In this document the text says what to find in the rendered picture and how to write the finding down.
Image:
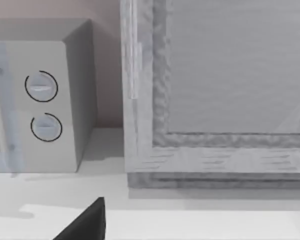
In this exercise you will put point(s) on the large microwave knob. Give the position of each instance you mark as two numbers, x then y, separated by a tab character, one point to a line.
41	85

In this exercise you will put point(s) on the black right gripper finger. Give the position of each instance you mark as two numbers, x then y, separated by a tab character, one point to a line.
90	222

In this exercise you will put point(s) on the microwave oven door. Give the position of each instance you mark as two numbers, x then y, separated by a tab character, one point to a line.
2	105

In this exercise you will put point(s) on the grey wooden cabinet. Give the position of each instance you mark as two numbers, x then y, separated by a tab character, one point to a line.
215	100

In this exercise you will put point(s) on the small microwave knob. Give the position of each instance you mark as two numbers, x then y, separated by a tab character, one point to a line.
46	126

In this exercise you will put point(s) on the pale microwave oven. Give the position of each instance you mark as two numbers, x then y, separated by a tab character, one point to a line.
55	62

